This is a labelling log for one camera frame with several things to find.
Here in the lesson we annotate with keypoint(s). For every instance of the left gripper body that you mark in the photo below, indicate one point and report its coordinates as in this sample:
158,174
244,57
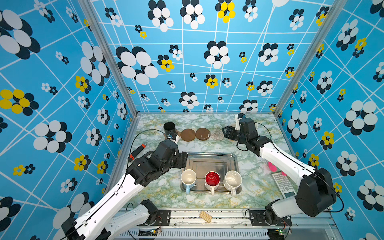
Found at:
180,161

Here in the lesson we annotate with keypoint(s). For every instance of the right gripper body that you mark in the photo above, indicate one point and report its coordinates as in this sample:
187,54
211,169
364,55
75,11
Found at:
233,134

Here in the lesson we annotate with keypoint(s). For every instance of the white mug blue handle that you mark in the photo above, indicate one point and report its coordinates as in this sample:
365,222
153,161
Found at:
188,178

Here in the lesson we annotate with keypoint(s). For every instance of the scratched brown round coaster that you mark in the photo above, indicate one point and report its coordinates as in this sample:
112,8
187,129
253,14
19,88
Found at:
203,134

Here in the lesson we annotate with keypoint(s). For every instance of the dark brown round coaster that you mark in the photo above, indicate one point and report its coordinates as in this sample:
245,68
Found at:
188,135

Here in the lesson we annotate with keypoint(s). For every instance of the black mug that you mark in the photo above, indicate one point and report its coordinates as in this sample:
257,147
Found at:
169,127

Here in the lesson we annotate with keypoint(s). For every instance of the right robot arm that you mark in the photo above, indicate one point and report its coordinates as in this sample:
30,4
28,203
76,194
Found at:
315,186

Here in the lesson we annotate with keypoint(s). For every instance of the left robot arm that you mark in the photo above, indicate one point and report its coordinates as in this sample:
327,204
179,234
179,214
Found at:
101,221

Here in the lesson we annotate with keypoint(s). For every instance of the metal tray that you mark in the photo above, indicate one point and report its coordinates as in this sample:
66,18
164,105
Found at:
202,163

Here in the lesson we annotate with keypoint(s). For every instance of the red inside mug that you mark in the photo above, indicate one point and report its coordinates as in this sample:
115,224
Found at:
212,181

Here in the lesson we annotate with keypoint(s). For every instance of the white mug front right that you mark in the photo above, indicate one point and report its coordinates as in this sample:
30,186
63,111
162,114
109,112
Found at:
232,181

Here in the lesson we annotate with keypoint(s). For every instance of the pink plush toy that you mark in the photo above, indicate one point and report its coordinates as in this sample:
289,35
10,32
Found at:
272,167

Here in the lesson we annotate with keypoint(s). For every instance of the small wooden block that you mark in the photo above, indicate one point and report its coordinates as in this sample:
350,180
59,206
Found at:
205,216

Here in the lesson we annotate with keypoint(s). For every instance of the white calculator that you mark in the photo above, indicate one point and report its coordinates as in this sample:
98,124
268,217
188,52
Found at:
284,185

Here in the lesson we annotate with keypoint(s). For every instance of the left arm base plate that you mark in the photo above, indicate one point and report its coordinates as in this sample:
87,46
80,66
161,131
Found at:
162,218

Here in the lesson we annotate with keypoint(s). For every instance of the aluminium front rail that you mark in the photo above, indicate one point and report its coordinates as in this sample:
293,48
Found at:
232,225

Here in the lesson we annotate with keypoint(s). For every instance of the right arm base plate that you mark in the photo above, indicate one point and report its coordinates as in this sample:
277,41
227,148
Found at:
258,219

